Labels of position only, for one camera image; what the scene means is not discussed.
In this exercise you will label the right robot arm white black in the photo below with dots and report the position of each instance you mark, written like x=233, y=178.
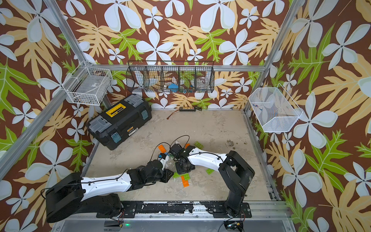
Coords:
x=235, y=171

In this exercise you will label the white wire basket left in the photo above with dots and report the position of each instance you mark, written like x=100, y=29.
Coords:
x=88, y=84

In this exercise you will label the lime lego brick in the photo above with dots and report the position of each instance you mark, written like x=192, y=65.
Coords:
x=185, y=176
x=198, y=145
x=209, y=171
x=175, y=175

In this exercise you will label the white wire basket right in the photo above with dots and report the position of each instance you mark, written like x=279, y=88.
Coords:
x=275, y=109

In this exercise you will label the black wire basket centre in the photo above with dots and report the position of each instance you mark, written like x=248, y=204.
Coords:
x=171, y=77

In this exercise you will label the black power strip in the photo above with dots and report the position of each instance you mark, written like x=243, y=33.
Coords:
x=187, y=109

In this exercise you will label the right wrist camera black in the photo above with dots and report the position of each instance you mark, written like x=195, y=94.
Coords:
x=175, y=150

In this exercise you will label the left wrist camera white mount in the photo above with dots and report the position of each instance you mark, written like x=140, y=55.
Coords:
x=163, y=158

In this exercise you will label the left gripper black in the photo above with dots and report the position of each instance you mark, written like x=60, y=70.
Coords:
x=167, y=177

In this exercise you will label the orange lego brick long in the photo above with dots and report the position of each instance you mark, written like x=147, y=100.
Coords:
x=185, y=182

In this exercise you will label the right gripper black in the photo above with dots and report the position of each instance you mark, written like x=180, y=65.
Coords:
x=179, y=171

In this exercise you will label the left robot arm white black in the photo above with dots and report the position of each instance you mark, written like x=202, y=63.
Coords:
x=75, y=194

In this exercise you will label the white wire basket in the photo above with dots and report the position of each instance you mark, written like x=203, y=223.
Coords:
x=88, y=84
x=275, y=109

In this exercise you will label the black toolbox yellow handle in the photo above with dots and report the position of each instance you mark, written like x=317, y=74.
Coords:
x=116, y=124

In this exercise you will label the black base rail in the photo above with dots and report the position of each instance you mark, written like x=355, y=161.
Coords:
x=132, y=209

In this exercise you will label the orange flat lego plate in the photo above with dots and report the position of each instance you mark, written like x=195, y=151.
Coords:
x=162, y=149

